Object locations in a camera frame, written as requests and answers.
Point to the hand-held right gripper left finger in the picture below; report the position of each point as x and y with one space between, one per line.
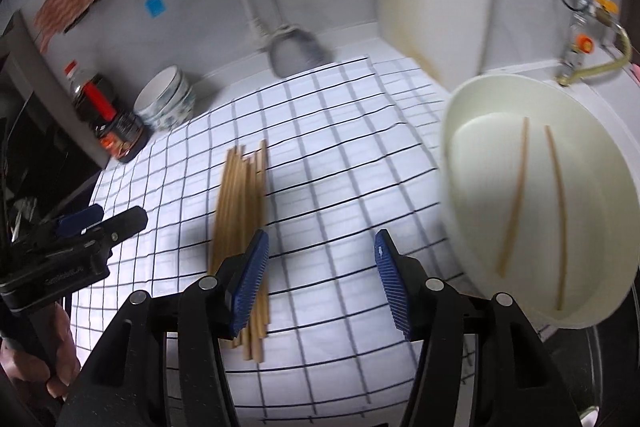
250 279

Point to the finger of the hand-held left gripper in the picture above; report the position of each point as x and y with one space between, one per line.
80 218
125 227

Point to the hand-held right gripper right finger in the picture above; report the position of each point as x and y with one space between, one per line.
395 287

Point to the pile of wooden chopsticks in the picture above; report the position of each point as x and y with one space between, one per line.
235 207

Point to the white plastic basin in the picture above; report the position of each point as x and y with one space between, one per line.
480 167

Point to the wooden chopstick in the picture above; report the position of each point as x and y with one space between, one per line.
562 227
521 187

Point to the person's left hand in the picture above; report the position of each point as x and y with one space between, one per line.
67 357

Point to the dark sauce jar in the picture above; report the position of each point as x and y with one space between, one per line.
122 134

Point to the red label sauce bottle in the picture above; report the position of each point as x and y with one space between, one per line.
87 92

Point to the white patterned bowl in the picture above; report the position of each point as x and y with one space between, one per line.
157 94
185 114

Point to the stack of white bowls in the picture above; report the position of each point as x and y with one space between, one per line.
182 99

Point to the white black checked cloth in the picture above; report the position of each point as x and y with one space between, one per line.
340 157

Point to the red striped towel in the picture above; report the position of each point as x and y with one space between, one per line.
70 2

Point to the dark metal pot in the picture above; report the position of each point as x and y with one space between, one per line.
600 357

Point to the pink plastic piece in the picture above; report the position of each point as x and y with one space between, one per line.
636 73

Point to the metal gas valve pipe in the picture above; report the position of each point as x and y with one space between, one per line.
580 7

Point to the blue wall sticker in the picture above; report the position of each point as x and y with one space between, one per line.
156 6

